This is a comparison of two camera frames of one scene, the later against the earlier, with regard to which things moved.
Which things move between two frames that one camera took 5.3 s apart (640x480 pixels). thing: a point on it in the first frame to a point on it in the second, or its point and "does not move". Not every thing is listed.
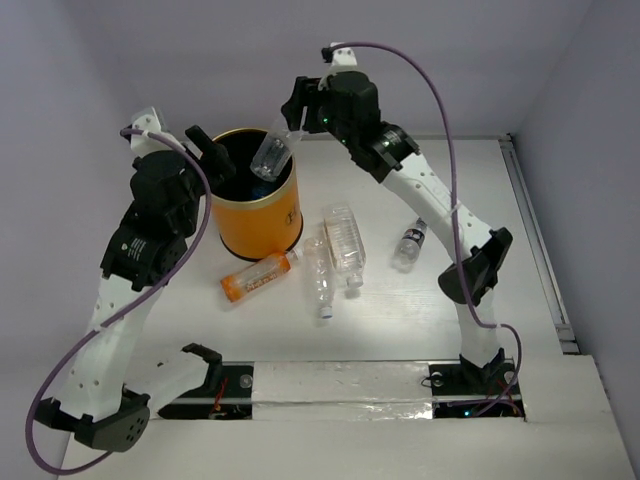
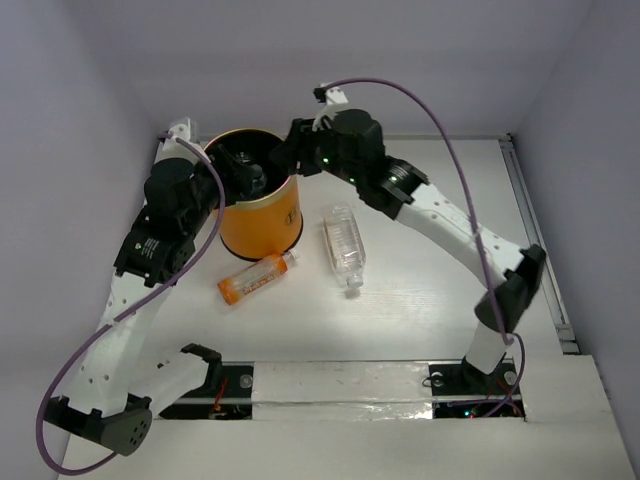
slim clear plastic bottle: x=319 y=275 to x=258 y=181
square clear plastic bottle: x=345 y=243 does not move
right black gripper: x=304 y=93 to x=298 y=145
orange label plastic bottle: x=245 y=280 does not move
